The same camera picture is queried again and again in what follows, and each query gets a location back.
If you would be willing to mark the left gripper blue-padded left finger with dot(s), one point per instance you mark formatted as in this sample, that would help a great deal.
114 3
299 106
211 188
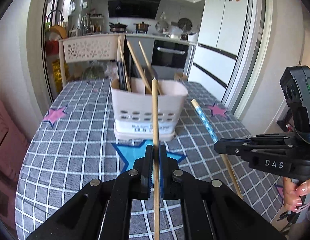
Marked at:
138 158

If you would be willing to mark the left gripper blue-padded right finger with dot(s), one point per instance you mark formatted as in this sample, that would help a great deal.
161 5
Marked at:
174 182

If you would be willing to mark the bamboo chopstick patterned end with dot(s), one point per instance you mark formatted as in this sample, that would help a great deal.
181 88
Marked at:
140 69

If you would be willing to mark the black kitchen faucet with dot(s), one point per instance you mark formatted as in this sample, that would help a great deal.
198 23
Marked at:
54 17

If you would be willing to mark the person's right hand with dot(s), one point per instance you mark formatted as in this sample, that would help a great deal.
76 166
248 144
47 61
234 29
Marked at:
292 193

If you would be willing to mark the beige plastic utensil holder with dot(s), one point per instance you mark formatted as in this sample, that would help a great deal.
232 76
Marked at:
133 110

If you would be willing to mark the grey checkered tablecloth with stars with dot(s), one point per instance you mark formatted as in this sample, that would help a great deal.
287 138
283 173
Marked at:
77 148

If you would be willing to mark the cardboard box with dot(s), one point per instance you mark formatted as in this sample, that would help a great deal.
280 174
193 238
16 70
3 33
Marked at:
180 76

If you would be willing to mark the white refrigerator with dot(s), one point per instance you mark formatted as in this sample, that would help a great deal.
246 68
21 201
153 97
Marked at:
220 36

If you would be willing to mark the black built-in oven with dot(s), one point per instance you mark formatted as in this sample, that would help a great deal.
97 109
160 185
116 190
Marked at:
169 54

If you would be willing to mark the pink plastic stool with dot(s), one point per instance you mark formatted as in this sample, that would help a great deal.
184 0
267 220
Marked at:
13 147

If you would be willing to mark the beige perforated storage cart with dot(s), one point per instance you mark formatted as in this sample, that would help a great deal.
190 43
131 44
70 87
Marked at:
88 48

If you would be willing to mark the copper cooking pot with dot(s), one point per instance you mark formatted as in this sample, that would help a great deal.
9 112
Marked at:
142 27

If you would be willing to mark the black wok on stove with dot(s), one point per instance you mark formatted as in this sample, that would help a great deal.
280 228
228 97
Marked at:
117 27

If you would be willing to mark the black range hood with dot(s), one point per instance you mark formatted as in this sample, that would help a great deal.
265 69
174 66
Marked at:
133 8

